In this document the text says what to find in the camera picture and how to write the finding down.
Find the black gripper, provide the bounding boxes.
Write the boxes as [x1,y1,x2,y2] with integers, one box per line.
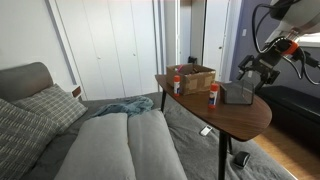
[236,38,290,84]

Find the black wire mesh basket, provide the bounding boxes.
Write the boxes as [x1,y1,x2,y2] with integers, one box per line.
[220,80,254,105]

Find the orange capped glue stick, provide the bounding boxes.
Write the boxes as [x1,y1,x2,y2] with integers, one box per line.
[208,83,219,109]
[174,75,180,96]

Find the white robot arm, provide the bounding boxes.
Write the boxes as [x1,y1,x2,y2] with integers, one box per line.
[237,0,320,85]

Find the cardboard box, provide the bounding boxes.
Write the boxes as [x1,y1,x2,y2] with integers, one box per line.
[166,64,216,95]

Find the dark wooden side table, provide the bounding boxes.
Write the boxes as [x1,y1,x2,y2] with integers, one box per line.
[155,75,272,180]

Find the black low bench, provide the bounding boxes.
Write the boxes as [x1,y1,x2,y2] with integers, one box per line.
[257,86,320,152]

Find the white remote control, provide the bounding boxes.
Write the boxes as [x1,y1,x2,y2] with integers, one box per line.
[200,125,213,136]

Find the small black floor object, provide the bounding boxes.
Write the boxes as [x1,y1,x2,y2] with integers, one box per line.
[233,151,250,168]

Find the teal crumpled cloth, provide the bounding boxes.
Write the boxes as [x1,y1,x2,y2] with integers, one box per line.
[92,96,154,117]

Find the grey pillow far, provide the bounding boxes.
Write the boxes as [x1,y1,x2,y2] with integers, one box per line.
[128,110,187,180]

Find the grey pillow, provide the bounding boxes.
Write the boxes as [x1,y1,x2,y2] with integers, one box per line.
[54,113,136,180]
[128,110,187,180]

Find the white closet doors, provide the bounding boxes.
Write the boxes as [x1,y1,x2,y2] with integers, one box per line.
[48,0,158,100]

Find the grey pillow near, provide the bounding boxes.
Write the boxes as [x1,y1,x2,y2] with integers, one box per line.
[54,113,136,180]

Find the wooden nightstand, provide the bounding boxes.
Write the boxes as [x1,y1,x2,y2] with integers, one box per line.
[62,85,82,98]

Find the plaid cushion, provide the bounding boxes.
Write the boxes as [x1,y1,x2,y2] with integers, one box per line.
[13,84,88,134]

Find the grey bed headboard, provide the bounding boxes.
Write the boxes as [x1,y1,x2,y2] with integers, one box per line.
[0,62,53,102]

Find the striped dark cushion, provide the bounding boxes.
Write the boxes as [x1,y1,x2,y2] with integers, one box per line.
[0,99,59,180]

